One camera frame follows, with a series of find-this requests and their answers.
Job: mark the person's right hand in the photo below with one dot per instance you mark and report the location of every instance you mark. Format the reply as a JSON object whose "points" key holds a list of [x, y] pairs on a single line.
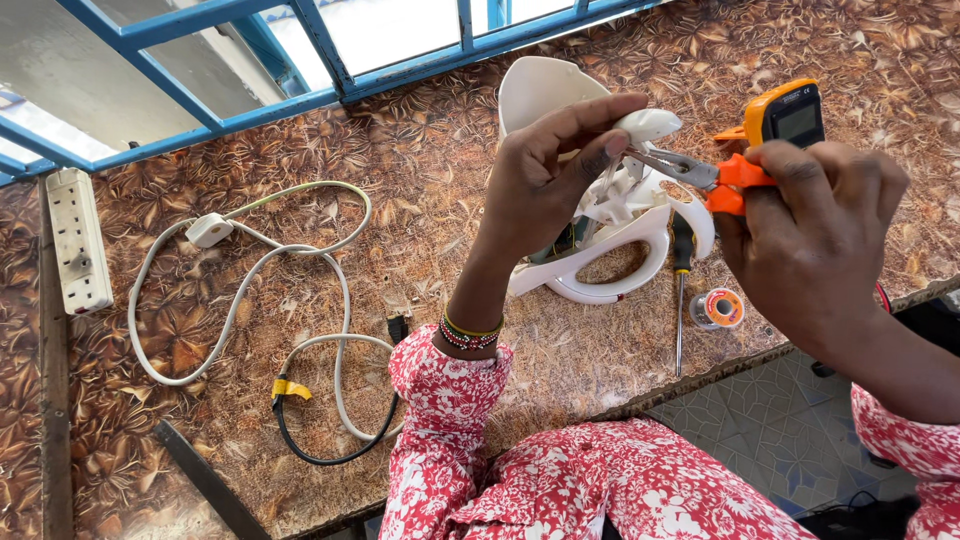
{"points": [[817, 240]]}

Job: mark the white power strip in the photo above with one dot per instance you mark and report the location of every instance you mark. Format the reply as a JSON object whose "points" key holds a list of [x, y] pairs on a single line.
{"points": [[77, 244]]}

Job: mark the white electric kettle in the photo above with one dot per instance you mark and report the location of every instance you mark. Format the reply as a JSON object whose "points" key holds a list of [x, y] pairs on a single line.
{"points": [[540, 86]]}

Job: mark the red floral dress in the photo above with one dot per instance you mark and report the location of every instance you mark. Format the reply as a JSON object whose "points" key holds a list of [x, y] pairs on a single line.
{"points": [[585, 487]]}

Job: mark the person's left hand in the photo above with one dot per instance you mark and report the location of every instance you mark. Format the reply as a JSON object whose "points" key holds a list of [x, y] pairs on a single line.
{"points": [[529, 180]]}

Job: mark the small white plastic kettle part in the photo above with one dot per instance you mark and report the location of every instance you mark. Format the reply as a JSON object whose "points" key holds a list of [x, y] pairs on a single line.
{"points": [[649, 124]]}

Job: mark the yellow digital multimeter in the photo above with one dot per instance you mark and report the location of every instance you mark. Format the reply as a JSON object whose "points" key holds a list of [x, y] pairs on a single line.
{"points": [[791, 112]]}

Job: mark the black metal bar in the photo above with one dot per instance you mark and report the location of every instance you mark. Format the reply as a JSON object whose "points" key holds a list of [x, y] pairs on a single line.
{"points": [[206, 480]]}

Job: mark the yellow tape piece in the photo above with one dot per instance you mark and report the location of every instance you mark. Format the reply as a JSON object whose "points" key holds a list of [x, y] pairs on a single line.
{"points": [[289, 388]]}

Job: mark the blue metal window frame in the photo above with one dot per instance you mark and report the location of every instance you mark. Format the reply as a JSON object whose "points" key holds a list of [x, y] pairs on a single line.
{"points": [[225, 124]]}

